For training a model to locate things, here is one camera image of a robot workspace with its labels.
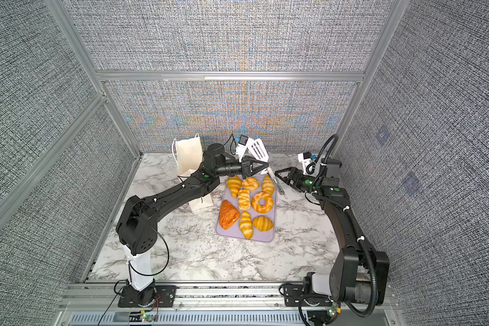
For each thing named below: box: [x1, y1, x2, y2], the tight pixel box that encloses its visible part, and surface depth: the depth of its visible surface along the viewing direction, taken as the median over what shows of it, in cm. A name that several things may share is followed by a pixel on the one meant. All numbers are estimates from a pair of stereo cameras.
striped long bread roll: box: [238, 188, 251, 211], surface depth 97 cm
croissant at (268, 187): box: [261, 175, 276, 196], surface depth 103 cm
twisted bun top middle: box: [241, 176, 261, 191], surface depth 103 cm
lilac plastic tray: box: [215, 174, 277, 243], surface depth 95 cm
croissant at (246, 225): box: [239, 210, 254, 240], surface depth 90 cm
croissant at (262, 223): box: [252, 215, 274, 232], surface depth 90 cm
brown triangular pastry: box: [219, 199, 241, 231], surface depth 93 cm
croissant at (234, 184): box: [227, 175, 242, 199], surface depth 102 cm
